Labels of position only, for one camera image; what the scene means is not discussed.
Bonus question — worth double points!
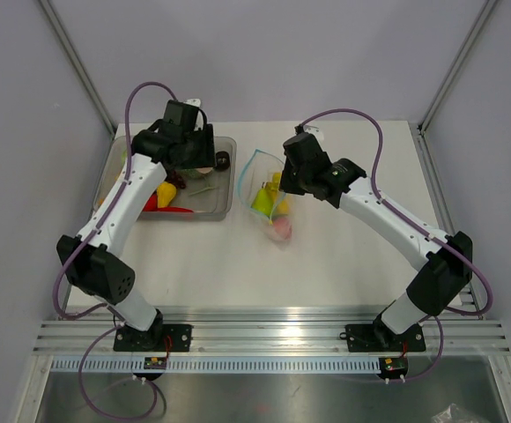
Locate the clear zip top bag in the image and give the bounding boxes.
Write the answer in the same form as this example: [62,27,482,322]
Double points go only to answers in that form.
[236,149,295,245]

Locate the green apple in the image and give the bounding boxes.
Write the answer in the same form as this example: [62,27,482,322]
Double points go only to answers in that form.
[251,188,274,216]

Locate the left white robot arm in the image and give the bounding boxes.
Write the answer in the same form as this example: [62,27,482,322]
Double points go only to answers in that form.
[56,100,215,352]

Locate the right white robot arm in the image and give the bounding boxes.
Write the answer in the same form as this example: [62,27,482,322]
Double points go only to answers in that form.
[280,132,472,351]

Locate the clear plastic food bin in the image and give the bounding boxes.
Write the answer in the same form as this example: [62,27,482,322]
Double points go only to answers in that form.
[93,136,237,221]

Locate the crumpled plastic bag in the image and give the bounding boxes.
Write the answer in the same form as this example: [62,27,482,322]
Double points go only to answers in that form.
[430,404,487,423]

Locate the green melon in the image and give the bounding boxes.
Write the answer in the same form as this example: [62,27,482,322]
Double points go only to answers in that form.
[180,168,213,180]

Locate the dark grapes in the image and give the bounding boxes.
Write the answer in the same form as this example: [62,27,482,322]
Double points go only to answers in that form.
[167,171,187,189]

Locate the dark avocado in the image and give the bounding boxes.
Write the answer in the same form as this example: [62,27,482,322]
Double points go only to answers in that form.
[215,151,231,172]

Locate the green stem piece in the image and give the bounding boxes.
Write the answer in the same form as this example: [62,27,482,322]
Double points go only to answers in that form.
[188,186,218,197]

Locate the yellow bell pepper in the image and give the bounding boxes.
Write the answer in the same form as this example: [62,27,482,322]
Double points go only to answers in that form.
[156,182,177,209]

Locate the red chili pepper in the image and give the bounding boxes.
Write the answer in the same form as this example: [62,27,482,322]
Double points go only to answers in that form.
[156,207,194,213]

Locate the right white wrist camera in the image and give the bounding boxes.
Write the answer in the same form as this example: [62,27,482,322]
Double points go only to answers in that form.
[303,125,324,142]

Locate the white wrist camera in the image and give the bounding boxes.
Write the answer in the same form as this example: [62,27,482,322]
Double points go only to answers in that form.
[303,125,324,142]
[185,99,202,108]

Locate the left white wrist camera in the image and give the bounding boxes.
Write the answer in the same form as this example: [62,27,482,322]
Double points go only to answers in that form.
[185,99,202,108]

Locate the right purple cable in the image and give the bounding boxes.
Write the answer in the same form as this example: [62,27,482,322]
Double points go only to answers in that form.
[294,108,491,383]

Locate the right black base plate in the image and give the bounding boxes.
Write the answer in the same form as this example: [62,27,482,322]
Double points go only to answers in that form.
[339,323,426,353]

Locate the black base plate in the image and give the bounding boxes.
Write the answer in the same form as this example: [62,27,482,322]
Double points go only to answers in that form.
[339,323,426,353]
[113,323,193,353]

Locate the left aluminium frame post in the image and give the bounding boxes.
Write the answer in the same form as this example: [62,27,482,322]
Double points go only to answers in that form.
[35,0,116,138]

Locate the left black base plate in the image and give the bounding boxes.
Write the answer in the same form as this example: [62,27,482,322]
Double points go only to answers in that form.
[113,323,193,353]

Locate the aluminium mounting rail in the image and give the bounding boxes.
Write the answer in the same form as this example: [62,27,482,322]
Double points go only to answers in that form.
[33,307,511,357]

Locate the white slotted cable duct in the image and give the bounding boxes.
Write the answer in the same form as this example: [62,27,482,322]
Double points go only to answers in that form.
[50,356,381,375]

